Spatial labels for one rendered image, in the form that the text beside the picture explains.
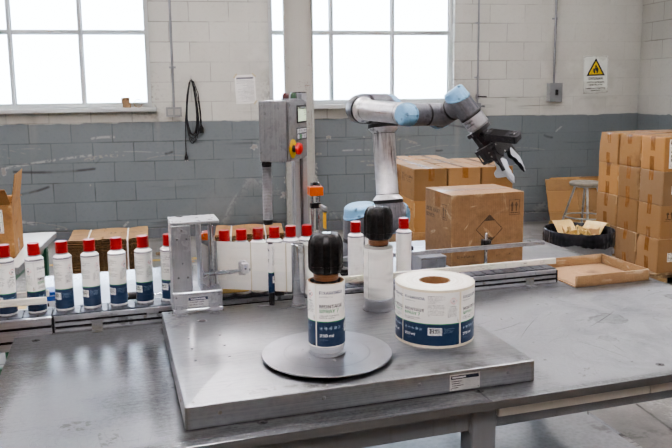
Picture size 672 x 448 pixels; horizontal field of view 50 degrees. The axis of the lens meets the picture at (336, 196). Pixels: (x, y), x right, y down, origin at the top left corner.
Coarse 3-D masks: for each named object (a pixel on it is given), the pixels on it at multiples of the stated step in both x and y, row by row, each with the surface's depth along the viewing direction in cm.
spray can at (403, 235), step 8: (400, 224) 239; (408, 224) 239; (400, 232) 238; (408, 232) 238; (400, 240) 238; (408, 240) 238; (400, 248) 239; (408, 248) 239; (400, 256) 239; (408, 256) 239; (400, 264) 239; (408, 264) 239
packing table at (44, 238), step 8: (48, 232) 382; (24, 240) 362; (32, 240) 361; (40, 240) 361; (48, 240) 364; (24, 248) 343; (40, 248) 346; (24, 256) 326; (16, 264) 311; (24, 264) 316; (48, 264) 380; (16, 272) 306; (48, 272) 379; (8, 352) 314; (0, 368) 349
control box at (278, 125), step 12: (264, 108) 224; (276, 108) 222; (288, 108) 222; (264, 120) 224; (276, 120) 223; (288, 120) 222; (264, 132) 225; (276, 132) 224; (288, 132) 223; (264, 144) 225; (276, 144) 224; (288, 144) 224; (264, 156) 226; (276, 156) 225; (288, 156) 224; (300, 156) 233
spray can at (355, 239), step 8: (352, 224) 233; (360, 224) 234; (352, 232) 233; (360, 232) 235; (352, 240) 233; (360, 240) 233; (352, 248) 233; (360, 248) 233; (352, 256) 233; (360, 256) 234; (352, 264) 234; (360, 264) 234; (352, 272) 234; (360, 272) 234
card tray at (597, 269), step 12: (552, 264) 273; (564, 264) 275; (576, 264) 277; (588, 264) 278; (600, 264) 278; (612, 264) 274; (624, 264) 267; (564, 276) 261; (576, 276) 247; (588, 276) 248; (600, 276) 250; (612, 276) 251; (624, 276) 253; (636, 276) 254; (648, 276) 256
